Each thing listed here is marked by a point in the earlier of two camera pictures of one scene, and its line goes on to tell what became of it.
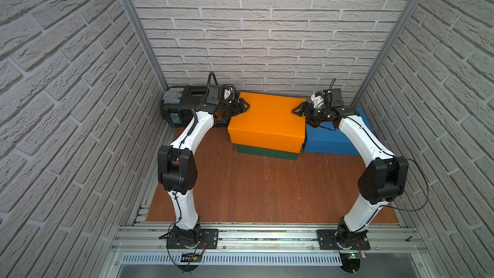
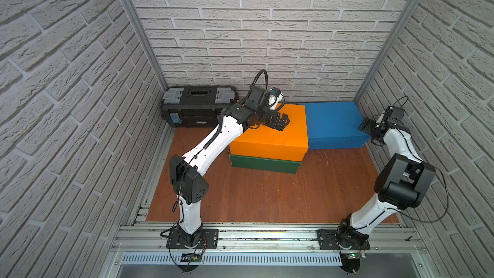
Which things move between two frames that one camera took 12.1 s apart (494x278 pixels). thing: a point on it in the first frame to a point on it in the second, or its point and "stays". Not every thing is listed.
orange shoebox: [269, 123] stays
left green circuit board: [186, 257] stays
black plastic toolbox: [178, 102] stays
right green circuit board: [351, 255] stays
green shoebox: [267, 152] to [265, 164]
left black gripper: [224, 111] to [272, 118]
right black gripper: [310, 107] to [368, 126]
